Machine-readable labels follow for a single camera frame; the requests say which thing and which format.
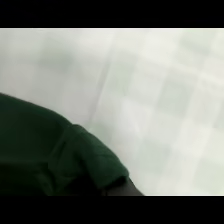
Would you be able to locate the dark green T-shirt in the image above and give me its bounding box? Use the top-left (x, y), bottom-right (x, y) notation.
top-left (0, 92), bottom-right (132, 196)

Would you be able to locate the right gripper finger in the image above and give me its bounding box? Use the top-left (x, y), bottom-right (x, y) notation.
top-left (111, 177), bottom-right (145, 196)

